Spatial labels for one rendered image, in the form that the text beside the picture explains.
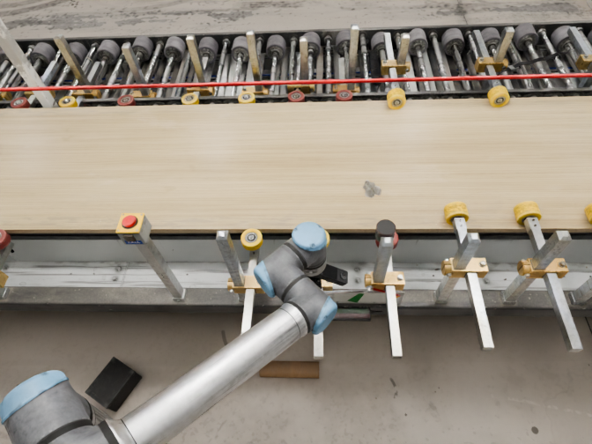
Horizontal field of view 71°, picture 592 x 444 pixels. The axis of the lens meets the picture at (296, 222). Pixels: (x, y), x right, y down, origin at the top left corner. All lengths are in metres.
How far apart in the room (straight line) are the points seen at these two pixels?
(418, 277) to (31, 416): 1.40
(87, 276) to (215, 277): 0.57
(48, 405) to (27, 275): 1.34
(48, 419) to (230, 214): 0.99
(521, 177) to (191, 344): 1.79
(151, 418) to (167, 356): 1.57
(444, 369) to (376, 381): 0.35
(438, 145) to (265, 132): 0.75
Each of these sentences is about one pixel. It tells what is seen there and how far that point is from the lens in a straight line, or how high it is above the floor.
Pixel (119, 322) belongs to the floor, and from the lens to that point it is 2.61.
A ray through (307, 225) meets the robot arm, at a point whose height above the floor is 1.28.
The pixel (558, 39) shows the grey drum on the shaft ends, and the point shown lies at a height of 0.83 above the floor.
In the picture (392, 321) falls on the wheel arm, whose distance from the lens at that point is 1.45.
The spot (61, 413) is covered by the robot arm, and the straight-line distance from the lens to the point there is 0.89.
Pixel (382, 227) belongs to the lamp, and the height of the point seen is 1.12.
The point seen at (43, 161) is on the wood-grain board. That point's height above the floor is 0.90.
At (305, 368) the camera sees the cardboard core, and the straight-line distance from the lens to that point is 2.19.
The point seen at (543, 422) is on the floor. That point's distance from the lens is 2.45.
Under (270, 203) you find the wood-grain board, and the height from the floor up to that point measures 0.90.
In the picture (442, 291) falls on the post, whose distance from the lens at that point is 1.59.
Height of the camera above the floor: 2.19
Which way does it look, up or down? 56 degrees down
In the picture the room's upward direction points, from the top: 6 degrees counter-clockwise
